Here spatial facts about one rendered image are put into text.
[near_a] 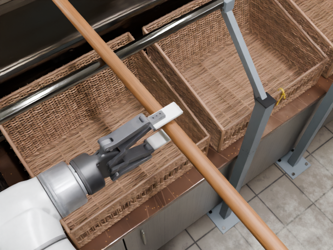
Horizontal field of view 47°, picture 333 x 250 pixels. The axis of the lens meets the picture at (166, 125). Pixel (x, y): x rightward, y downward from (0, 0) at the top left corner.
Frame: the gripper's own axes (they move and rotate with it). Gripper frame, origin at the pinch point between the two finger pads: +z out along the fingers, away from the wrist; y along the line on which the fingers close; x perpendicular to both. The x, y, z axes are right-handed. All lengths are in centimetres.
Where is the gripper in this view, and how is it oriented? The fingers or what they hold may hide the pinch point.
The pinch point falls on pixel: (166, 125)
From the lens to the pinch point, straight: 77.8
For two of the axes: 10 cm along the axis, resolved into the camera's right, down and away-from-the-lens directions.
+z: 8.1, -5.0, 3.2
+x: 5.9, 6.8, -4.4
